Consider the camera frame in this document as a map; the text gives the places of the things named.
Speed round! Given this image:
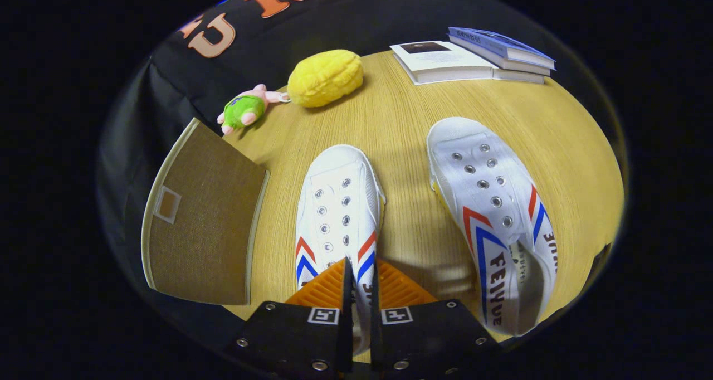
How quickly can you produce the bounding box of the white paperback book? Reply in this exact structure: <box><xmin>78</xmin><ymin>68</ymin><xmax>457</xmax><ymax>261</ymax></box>
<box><xmin>390</xmin><ymin>41</ymin><xmax>545</xmax><ymax>85</ymax></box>

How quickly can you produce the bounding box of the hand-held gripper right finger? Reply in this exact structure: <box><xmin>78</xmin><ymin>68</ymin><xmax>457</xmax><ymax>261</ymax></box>
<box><xmin>369</xmin><ymin>259</ymin><xmax>502</xmax><ymax>376</ymax></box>

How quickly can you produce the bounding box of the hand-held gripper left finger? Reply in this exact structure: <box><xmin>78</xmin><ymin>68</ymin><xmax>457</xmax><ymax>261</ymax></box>
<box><xmin>223</xmin><ymin>257</ymin><xmax>354</xmax><ymax>378</ymax></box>

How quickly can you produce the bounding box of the brown fabric storage box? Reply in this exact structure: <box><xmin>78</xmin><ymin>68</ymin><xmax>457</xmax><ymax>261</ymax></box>
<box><xmin>141</xmin><ymin>118</ymin><xmax>271</xmax><ymax>306</ymax></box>

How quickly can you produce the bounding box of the green and pink plush toy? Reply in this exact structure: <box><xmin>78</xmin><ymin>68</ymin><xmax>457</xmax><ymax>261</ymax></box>
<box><xmin>217</xmin><ymin>84</ymin><xmax>291</xmax><ymax>135</ymax></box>

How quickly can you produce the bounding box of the yellow plush toy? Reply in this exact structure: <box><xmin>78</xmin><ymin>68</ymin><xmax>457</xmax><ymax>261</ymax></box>
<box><xmin>287</xmin><ymin>49</ymin><xmax>364</xmax><ymax>108</ymax></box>

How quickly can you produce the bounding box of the blue paperback book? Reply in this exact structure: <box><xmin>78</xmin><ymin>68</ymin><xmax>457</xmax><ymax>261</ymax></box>
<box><xmin>447</xmin><ymin>27</ymin><xmax>556</xmax><ymax>77</ymax></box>

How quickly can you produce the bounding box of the white canvas shoe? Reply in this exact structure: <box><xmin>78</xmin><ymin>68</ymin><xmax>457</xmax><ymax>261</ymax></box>
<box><xmin>426</xmin><ymin>117</ymin><xmax>559</xmax><ymax>337</ymax></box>
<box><xmin>295</xmin><ymin>144</ymin><xmax>387</xmax><ymax>355</ymax></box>

